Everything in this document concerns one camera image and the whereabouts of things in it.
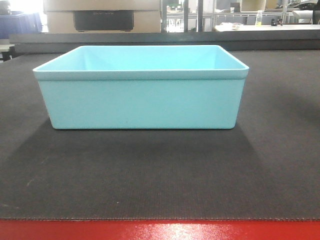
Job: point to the light blue plastic bin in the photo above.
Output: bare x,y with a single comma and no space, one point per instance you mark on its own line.
143,87

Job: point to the black conveyor belt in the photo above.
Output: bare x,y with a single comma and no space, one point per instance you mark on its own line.
266,168

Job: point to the yellow-green bottle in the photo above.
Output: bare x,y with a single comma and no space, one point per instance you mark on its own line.
258,19

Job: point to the beige machine with black panel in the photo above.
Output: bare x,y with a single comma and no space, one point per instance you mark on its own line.
103,16

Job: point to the white background table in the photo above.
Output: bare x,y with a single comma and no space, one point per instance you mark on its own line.
232,27

